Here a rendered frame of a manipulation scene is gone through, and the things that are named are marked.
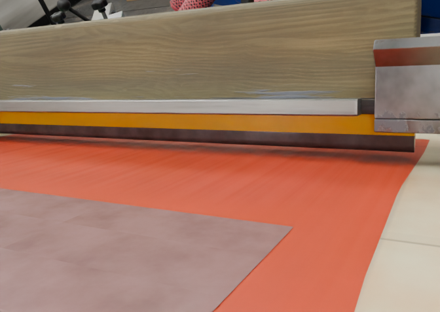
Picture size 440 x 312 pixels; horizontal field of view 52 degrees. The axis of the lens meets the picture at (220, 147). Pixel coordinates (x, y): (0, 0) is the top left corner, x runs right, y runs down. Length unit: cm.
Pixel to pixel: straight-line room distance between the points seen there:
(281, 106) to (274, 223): 12
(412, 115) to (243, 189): 10
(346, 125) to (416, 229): 13
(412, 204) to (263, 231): 7
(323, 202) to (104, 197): 11
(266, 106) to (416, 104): 9
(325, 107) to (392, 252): 14
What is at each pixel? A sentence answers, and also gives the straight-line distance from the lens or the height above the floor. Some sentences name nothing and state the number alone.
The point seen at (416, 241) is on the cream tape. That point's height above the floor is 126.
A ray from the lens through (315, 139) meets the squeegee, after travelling 31.
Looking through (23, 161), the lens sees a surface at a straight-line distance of 37.
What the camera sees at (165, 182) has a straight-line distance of 26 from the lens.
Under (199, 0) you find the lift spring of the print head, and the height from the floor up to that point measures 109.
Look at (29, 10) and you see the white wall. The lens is 533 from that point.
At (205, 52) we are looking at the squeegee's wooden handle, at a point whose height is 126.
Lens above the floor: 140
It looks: 36 degrees down
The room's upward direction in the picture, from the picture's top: 20 degrees counter-clockwise
